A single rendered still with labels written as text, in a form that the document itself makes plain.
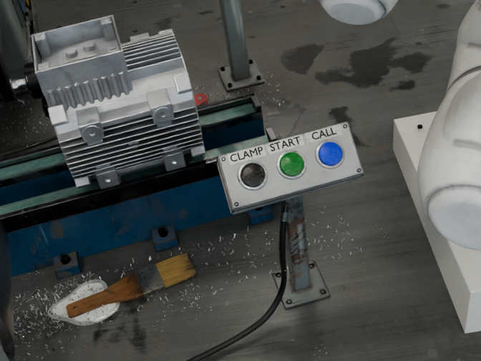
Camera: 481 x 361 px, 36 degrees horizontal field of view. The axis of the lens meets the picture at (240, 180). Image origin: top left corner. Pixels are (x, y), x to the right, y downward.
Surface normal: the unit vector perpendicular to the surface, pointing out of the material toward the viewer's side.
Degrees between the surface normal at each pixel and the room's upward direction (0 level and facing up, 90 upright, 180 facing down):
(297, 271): 90
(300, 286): 90
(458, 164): 43
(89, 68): 90
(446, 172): 52
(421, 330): 0
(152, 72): 88
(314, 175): 38
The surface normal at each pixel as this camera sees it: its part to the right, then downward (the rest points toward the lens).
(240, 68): 0.26, 0.65
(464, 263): -0.17, -0.75
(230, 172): 0.06, -0.17
